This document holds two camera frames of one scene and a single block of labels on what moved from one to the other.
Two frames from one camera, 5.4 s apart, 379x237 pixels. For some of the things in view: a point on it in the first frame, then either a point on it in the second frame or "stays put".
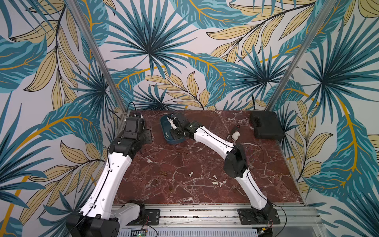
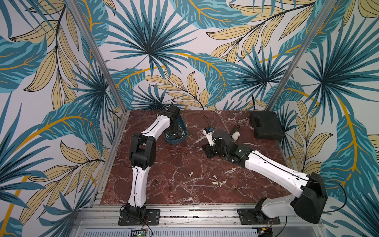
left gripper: [149, 139] -> [175, 129]
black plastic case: [266, 125] stays put
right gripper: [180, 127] -> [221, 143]
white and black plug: [235, 133] stays put
